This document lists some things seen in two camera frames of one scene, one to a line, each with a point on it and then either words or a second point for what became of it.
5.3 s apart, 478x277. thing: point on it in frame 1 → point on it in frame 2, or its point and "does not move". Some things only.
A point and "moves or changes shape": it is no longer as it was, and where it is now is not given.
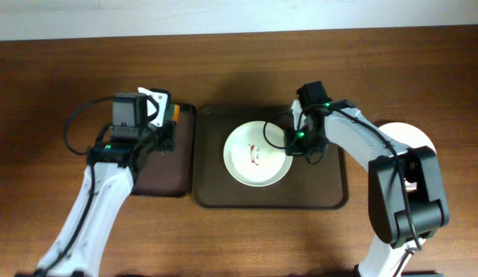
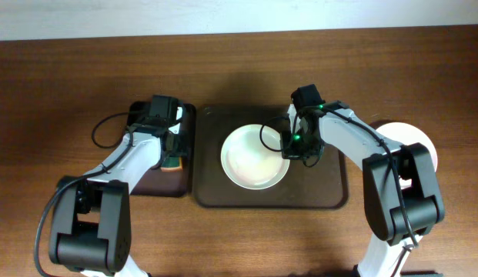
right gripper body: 303,141 does not move
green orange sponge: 174,112 moves or changes shape
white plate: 254,154 does not move
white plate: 407,134 does not move
